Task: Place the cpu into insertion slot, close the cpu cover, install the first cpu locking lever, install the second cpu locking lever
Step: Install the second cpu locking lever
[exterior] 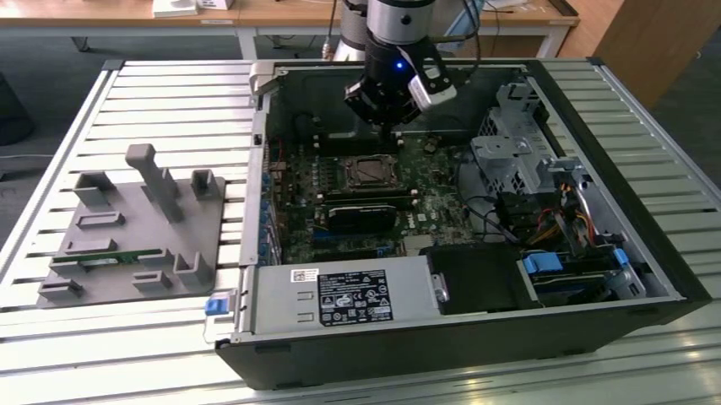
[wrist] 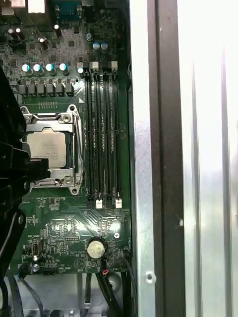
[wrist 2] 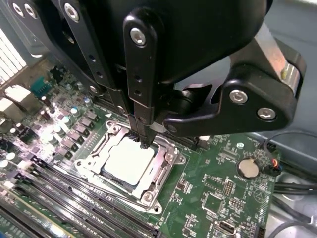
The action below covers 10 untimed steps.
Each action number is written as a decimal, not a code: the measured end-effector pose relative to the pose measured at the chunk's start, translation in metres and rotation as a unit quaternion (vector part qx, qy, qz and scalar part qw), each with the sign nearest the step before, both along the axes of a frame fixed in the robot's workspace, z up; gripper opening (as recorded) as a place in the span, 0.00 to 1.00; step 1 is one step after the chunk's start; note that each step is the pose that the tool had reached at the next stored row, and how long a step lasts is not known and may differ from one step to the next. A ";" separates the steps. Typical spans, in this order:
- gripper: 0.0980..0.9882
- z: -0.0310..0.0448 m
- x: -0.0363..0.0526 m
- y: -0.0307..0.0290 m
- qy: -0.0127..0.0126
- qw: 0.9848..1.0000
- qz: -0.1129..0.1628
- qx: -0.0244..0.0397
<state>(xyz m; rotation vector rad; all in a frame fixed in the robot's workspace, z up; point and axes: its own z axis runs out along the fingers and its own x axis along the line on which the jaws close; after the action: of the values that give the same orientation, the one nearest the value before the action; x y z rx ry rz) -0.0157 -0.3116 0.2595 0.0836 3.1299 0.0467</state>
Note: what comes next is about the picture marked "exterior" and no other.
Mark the green RAM stick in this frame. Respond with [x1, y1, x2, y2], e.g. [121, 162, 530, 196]
[52, 247, 165, 267]

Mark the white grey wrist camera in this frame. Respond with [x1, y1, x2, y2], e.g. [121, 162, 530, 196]
[403, 45, 458, 113]

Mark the black plastic air shroud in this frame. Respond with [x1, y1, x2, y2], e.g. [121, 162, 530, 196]
[420, 243, 539, 316]

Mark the blue case latch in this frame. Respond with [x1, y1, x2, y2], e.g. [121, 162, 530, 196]
[204, 294, 233, 317]

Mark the grey power supply with label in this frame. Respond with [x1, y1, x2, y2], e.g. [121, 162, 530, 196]
[240, 256, 442, 339]

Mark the silver square CPU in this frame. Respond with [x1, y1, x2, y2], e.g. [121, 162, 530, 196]
[354, 161, 396, 184]

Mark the black CPU socket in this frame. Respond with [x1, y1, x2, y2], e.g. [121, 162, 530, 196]
[342, 154, 406, 191]

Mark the thin black hanging cable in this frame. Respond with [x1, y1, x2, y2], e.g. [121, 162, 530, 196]
[491, 8, 506, 59]

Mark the small silver heatsink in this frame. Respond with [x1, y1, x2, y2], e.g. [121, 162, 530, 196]
[403, 235, 436, 255]

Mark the grey plastic parts rack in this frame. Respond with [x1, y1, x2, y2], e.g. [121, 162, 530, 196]
[34, 143, 227, 311]

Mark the black curved wire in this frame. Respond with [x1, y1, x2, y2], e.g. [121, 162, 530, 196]
[458, 194, 520, 246]

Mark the black RAM slot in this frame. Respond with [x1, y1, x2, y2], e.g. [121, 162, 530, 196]
[320, 187, 419, 200]
[312, 129, 406, 145]
[320, 196, 419, 209]
[313, 142, 406, 156]

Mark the wooden cabinet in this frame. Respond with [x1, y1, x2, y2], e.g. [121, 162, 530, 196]
[590, 0, 721, 111]

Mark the silver metal drive cage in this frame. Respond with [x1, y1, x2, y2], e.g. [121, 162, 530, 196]
[467, 81, 594, 200]

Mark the green motherboard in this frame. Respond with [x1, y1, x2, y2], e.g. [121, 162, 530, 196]
[267, 133, 480, 265]

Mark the long wooden desk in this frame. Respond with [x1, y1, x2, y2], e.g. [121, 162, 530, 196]
[0, 0, 582, 61]

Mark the grey case handle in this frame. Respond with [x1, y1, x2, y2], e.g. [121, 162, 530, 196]
[247, 61, 289, 97]

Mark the black open PC case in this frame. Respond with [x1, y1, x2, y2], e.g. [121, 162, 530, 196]
[212, 57, 714, 392]

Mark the black graphics card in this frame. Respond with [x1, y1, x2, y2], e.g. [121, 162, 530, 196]
[322, 203, 400, 235]

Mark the blue disk carrier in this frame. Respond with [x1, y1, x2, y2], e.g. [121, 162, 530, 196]
[520, 250, 566, 276]

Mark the coloured wire bundle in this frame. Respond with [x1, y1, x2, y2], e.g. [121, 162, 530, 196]
[527, 180, 599, 251]

